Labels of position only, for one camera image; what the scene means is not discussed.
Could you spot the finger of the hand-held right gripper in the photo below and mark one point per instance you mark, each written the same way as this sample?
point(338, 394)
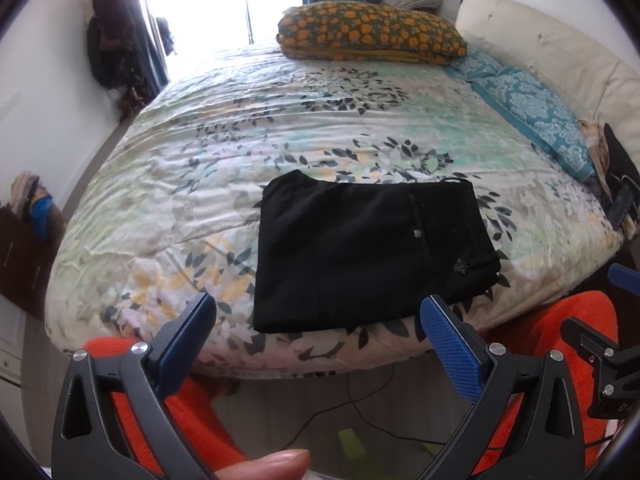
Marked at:
point(625, 277)
point(590, 337)

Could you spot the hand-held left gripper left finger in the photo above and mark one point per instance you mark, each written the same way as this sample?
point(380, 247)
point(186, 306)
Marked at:
point(185, 340)

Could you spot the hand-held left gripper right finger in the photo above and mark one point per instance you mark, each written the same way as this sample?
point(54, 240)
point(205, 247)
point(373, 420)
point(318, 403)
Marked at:
point(450, 345)

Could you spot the black pants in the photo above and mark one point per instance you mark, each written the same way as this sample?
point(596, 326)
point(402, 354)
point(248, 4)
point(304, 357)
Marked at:
point(350, 250)

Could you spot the person's orange pants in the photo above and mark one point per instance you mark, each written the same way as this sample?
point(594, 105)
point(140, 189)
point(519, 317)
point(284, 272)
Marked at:
point(550, 320)

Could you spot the person's left hand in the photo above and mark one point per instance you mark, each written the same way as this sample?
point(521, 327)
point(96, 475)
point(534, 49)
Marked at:
point(265, 467)

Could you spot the black smartphone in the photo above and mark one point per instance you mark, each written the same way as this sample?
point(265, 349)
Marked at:
point(622, 202)

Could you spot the yellow-green paper strip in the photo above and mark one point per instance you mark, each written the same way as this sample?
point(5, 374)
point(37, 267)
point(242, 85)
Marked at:
point(439, 451)
point(352, 447)

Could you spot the black garment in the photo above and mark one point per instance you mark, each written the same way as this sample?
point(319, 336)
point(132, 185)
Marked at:
point(617, 155)

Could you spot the beige cloth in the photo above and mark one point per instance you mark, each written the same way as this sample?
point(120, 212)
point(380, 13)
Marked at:
point(592, 135)

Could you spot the white drawer unit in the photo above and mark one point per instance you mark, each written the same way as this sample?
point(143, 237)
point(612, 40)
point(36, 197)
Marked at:
point(7, 340)

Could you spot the bed with floral sheet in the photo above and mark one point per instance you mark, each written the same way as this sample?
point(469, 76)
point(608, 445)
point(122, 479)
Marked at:
point(200, 160)

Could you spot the brown wooden cabinet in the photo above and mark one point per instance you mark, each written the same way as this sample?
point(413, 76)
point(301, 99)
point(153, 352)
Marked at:
point(20, 260)

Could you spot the large teal patterned pillow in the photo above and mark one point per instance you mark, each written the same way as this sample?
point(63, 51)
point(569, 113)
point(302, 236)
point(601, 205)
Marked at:
point(540, 110)

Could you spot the pile of folded clothes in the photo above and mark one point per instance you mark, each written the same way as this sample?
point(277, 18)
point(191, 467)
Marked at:
point(32, 200)

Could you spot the white padded headboard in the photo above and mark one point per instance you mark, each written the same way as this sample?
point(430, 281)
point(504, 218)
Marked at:
point(550, 45)

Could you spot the small teal patterned pillow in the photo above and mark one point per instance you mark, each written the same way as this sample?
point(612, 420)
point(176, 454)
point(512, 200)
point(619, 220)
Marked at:
point(475, 62)

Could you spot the dark blue cloth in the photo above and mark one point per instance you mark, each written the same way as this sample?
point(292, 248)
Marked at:
point(165, 35)

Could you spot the dark hanging clothes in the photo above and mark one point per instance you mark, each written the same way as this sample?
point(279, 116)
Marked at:
point(107, 35)

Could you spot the orange patterned pillow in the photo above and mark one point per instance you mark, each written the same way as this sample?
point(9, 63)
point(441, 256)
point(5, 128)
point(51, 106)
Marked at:
point(370, 30)

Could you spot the glass balcony door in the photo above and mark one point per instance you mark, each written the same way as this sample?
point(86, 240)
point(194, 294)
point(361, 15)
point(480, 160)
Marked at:
point(210, 5)

